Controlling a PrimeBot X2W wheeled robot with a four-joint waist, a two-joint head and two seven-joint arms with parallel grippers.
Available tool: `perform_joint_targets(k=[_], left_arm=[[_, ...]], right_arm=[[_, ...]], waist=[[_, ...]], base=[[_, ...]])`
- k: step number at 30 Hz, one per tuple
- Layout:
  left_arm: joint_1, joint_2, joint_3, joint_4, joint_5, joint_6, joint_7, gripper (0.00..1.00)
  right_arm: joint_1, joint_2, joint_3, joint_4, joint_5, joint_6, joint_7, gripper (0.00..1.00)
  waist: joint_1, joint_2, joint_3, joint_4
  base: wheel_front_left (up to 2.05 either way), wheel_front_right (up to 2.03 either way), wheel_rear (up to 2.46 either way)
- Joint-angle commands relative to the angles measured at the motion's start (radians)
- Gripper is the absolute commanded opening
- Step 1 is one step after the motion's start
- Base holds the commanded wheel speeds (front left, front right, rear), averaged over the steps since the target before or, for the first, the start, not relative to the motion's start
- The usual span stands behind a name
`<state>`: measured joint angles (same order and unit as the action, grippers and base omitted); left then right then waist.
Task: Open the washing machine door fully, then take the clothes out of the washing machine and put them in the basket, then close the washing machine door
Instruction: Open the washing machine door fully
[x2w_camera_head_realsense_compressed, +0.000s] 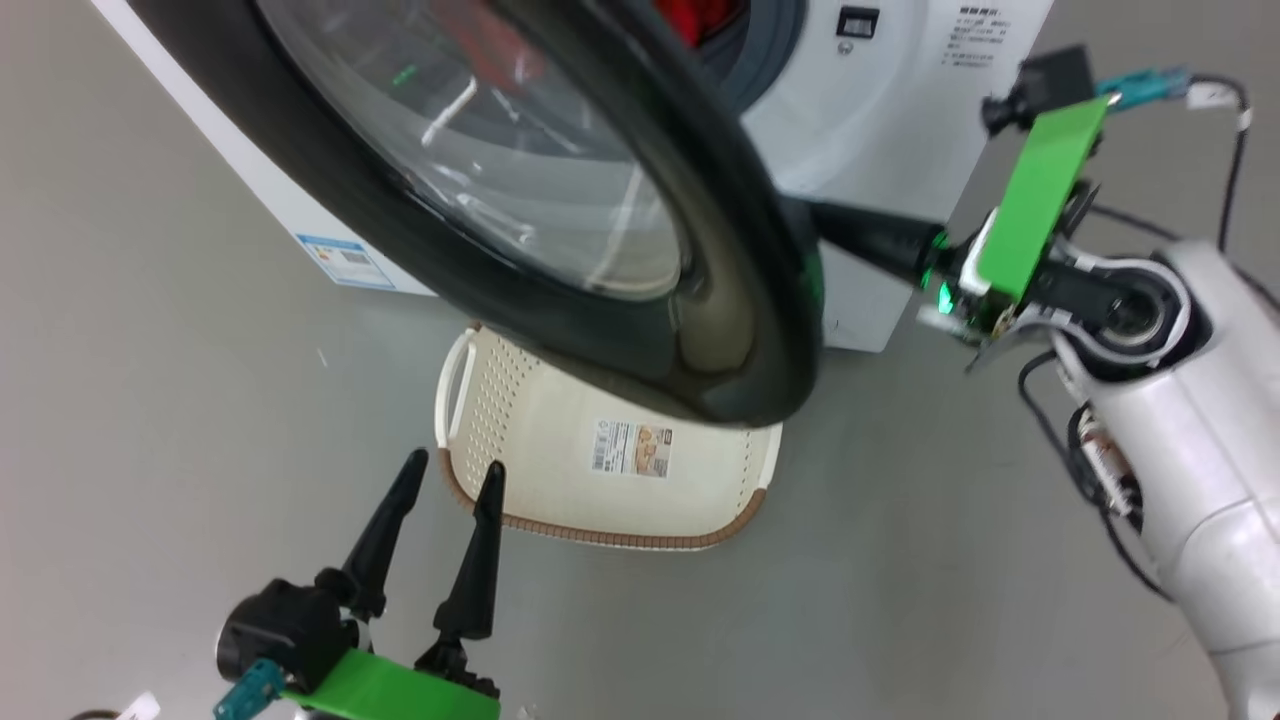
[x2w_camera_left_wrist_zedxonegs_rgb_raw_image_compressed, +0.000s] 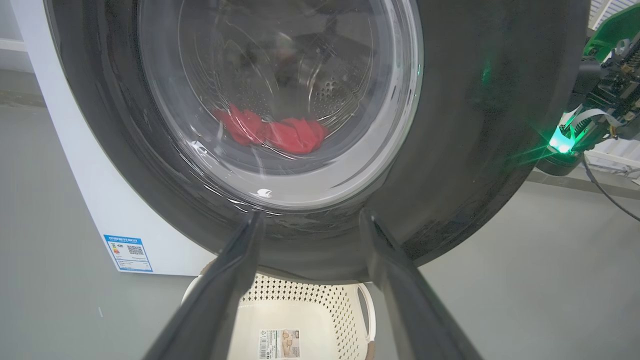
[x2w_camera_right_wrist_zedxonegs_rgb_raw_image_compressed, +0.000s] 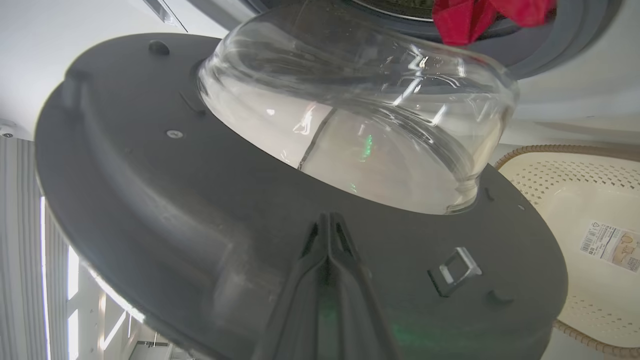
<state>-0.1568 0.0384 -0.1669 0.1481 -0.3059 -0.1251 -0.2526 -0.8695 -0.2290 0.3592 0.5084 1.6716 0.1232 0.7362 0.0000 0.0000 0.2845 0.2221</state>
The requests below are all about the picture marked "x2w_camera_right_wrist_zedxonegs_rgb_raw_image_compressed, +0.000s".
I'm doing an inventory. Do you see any cream perforated laundry basket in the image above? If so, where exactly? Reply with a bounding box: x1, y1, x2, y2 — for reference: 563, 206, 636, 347
494, 144, 640, 358

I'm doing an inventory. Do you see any white barcode basket sticker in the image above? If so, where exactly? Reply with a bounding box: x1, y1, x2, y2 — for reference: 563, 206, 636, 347
580, 221, 640, 274

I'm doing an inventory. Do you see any grey pleated curtain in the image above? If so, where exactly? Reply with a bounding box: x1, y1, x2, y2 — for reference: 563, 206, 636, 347
0, 139, 68, 360

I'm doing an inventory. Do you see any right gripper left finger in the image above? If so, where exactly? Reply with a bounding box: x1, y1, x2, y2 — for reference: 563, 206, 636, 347
264, 213, 332, 360

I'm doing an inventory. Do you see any dark round washer door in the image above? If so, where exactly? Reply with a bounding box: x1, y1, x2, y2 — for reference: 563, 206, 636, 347
34, 0, 569, 360

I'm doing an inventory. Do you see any red garment with white trim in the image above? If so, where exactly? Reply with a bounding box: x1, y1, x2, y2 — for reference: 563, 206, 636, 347
431, 0, 557, 47

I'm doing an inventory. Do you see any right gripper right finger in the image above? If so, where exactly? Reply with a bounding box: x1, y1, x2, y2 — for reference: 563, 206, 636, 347
327, 212, 402, 360

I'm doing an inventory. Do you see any white front-loading washing machine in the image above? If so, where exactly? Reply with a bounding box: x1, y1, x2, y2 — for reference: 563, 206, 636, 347
0, 0, 640, 151

